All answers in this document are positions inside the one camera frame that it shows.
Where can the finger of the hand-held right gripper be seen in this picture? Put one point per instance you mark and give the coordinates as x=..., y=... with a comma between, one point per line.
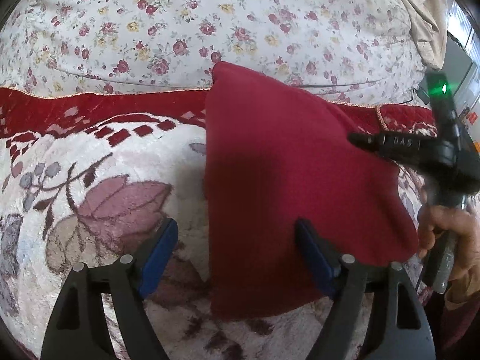
x=393, y=143

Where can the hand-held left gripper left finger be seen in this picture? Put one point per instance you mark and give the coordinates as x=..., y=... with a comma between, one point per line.
x=157, y=258

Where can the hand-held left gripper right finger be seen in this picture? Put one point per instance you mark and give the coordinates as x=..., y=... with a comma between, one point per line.
x=317, y=260

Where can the dark red garment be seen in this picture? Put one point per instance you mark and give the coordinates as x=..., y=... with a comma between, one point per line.
x=285, y=180

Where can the person's right forearm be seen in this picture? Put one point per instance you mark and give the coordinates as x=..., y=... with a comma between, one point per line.
x=455, y=330

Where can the person's right hand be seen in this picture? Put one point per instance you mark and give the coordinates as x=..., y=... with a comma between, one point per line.
x=467, y=247

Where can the red and white plush blanket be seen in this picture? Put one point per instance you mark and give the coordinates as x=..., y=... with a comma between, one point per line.
x=93, y=195

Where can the white cabinet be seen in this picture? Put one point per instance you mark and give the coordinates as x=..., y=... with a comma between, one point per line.
x=463, y=63

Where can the beige cloth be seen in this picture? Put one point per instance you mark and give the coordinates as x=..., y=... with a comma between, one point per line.
x=420, y=11

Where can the floral print quilt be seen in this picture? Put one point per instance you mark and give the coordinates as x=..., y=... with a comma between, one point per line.
x=187, y=30

